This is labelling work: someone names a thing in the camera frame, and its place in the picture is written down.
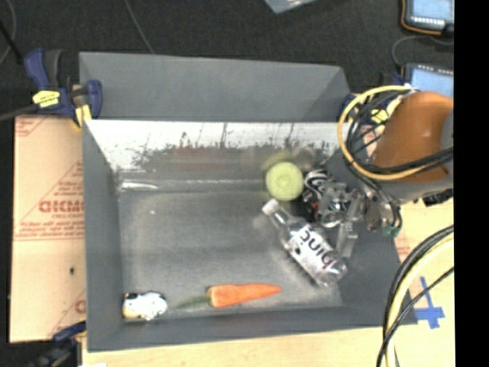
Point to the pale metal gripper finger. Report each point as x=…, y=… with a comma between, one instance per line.
x=347, y=241
x=338, y=199

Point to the black and white patterned object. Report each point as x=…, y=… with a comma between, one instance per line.
x=316, y=184

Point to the clear plastic bottle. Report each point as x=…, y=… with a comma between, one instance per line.
x=307, y=247

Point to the light green round fruit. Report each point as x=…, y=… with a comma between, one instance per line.
x=284, y=180

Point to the orange toy carrot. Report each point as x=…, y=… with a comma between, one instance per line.
x=240, y=294

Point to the grey metal bin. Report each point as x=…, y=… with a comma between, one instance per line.
x=198, y=243

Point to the white and black toy animal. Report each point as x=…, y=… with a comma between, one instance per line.
x=144, y=305

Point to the brown cardboard board, red print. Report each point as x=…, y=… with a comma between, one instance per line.
x=46, y=212

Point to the black cylinder on white bracket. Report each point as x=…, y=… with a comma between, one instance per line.
x=438, y=198

